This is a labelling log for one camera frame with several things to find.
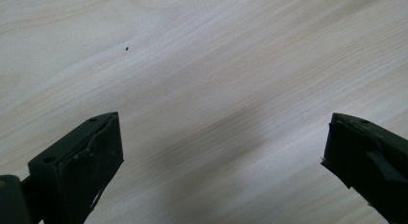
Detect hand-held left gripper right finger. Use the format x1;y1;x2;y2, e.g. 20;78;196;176
320;112;408;224

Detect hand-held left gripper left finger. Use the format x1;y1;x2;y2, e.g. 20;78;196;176
20;111;125;224

